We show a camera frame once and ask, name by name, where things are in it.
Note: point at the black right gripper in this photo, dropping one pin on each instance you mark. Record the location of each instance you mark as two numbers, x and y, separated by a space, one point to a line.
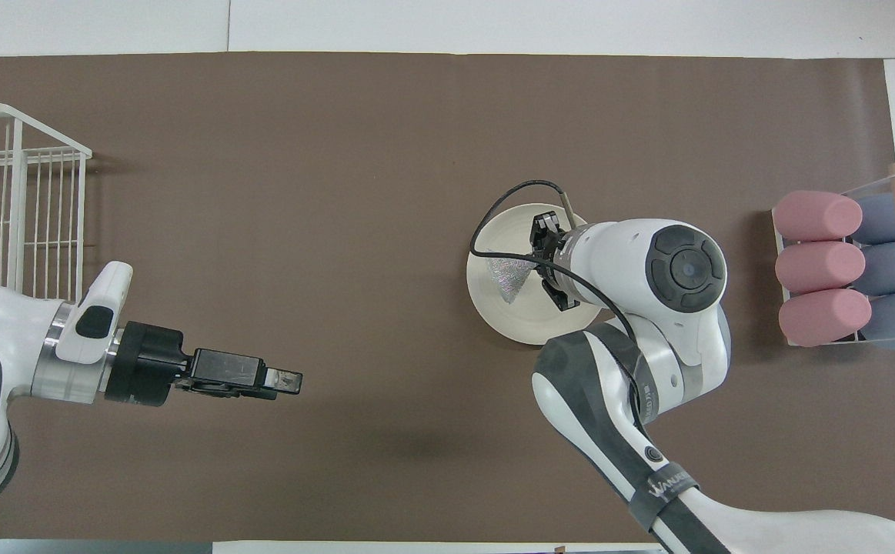
553 246

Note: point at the brown table mat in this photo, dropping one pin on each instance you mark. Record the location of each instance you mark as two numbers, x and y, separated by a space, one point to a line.
339 154

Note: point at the pink plastic cup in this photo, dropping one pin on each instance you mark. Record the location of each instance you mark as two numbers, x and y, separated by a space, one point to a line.
820 267
824 317
816 215

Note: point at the round cream plate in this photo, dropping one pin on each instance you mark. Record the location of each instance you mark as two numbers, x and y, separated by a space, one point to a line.
505 231

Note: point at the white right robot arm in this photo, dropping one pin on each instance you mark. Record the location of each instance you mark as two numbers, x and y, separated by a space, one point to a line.
632 261

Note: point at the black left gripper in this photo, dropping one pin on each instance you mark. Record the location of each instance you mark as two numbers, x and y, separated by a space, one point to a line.
147 365

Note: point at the silver metallic sponge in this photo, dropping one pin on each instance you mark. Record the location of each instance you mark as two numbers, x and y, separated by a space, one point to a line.
510 278

